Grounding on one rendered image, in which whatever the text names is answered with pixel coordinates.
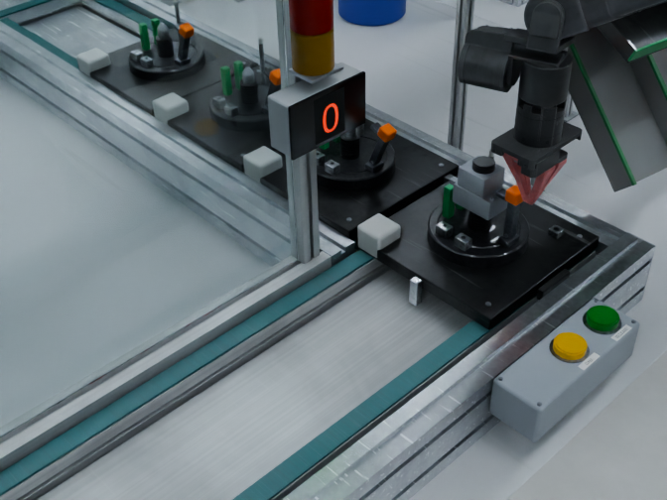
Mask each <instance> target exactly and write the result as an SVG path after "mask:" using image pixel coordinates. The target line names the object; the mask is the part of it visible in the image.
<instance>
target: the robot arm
mask: <svg viewBox="0 0 667 500"><path fill-rule="evenodd" d="M665 2H667V0H529V1H528V3H527V4H526V7H525V10H524V23H525V26H526V28H527V30H525V29H519V28H517V29H513V28H500V27H491V26H488V25H485V26H480V27H478V28H475V29H473V30H471V31H469V32H468V33H467V35H466V40H465V44H464V46H463V49H462V52H461V55H460V60H459V66H458V78H459V81H460V82H461V83H466V84H470V85H475V86H479V87H484V88H488V89H493V90H497V91H502V92H508V91H509V90H510V89H511V87H512V86H513V85H515V83H516V82H517V80H518V77H519V75H520V79H519V88H518V97H517V106H516V115H515V124H514V128H512V129H510V130H508V131H507V132H505V133H503V134H502V135H500V136H498V137H497V138H495V139H493V140H492V141H491V152H492V153H494V154H496V155H498V156H500V157H501V156H503V158H504V160H505V162H506V164H507V166H508V168H509V169H510V171H511V173H512V175H513V176H514V178H515V180H516V182H517V185H518V188H519V191H520V194H521V196H522V199H523V201H525V202H527V203H529V204H531V205H532V204H533V203H535V201H536V200H537V199H538V197H539V196H540V195H541V193H542V192H543V190H544V189H545V188H546V186H547V185H548V184H549V183H550V181H551V180H552V179H553V178H554V176H555V175H556V174H558V172H559V171H560V170H561V169H562V168H563V166H564V165H565V164H566V163H567V157H568V152H566V151H564V150H562V149H561V148H563V147H564V146H566V145H567V144H569V143H570V142H572V141H574V140H575V139H578V140H581V137H582V131H583V130H582V129H581V128H579V127H577V126H574V125H572V124H569V123H567V122H565V121H564V117H565V110H566V103H567V97H568V90H569V83H570V77H571V70H572V63H573V58H572V56H571V55H570V54H569V53H568V52H567V51H563V49H565V48H567V47H568V46H570V45H571V44H573V43H574V42H575V39H576V34H579V33H582V32H585V31H588V30H589V29H590V28H593V27H596V26H599V25H602V24H605V23H608V22H611V21H614V20H617V19H620V18H623V17H625V16H628V15H630V14H633V13H636V12H641V11H642V10H644V9H647V8H650V7H653V6H656V5H659V4H662V3H665ZM530 178H532V179H534V178H536V180H535V183H534V186H533V188H532V189H531V184H530Z"/></svg>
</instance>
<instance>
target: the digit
mask: <svg viewBox="0 0 667 500"><path fill-rule="evenodd" d="M315 123H316V145H318V144H320V143H322V142H323V141H325V140H327V139H329V138H331V137H333V136H335V135H336V134H338V133H340V132H342V131H344V130H345V128H344V87H342V88H340V89H338V90H336V91H334V92H332V93H330V94H328V95H326V96H323V97H321V98H319V99H317V100H315Z"/></svg>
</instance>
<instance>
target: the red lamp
mask: <svg viewBox="0 0 667 500"><path fill-rule="evenodd" d="M289 18H290V28H291V30H292V31H293V32H295V33H297V34H300V35H304V36H317V35H322V34H325V33H327V32H329V31H330V30H331V29H332V28H333V27H334V0H289Z"/></svg>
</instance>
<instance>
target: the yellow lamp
mask: <svg viewBox="0 0 667 500"><path fill-rule="evenodd" d="M290 36H291V55H292V69H293V70H294V71H295V72H297V73H299V74H302V75H307V76H317V75H323V74H326V73H328V72H330V71H332V70H333V69H334V28H332V29H331V30H330V31H329V32H327V33H325V34H322V35H317V36H304V35H300V34H297V33H295V32H293V31H292V30H291V28H290Z"/></svg>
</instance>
